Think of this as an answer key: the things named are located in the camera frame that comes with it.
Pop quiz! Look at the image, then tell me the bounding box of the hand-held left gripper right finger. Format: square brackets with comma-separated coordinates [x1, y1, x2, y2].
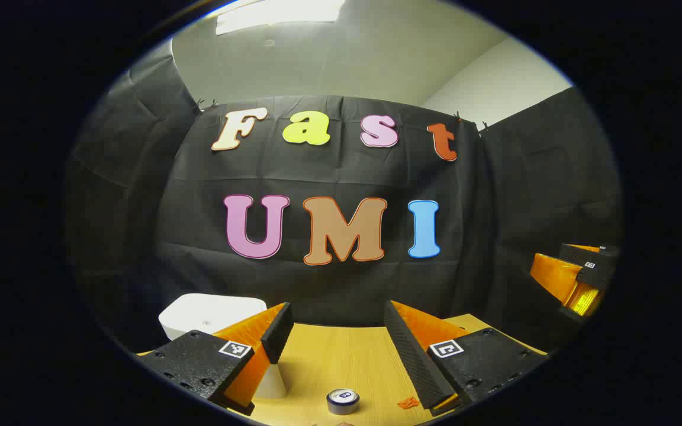
[384, 300, 549, 417]

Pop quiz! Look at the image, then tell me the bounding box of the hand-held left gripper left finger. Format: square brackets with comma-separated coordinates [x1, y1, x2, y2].
[137, 302, 295, 416]

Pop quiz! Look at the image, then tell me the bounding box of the white desktop garbage bin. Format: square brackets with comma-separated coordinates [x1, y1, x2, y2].
[159, 293, 288, 399]

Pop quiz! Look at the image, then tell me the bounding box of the silver pop can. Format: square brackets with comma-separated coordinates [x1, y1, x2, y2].
[326, 388, 360, 415]

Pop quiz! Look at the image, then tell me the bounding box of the wooden desktop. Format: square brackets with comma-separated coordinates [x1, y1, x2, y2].
[137, 314, 549, 426]

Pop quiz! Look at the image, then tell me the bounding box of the black backdrop cloth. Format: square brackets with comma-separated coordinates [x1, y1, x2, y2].
[66, 44, 623, 356]

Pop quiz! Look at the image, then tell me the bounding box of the ceiling light panel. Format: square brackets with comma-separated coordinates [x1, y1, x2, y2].
[215, 0, 346, 36]

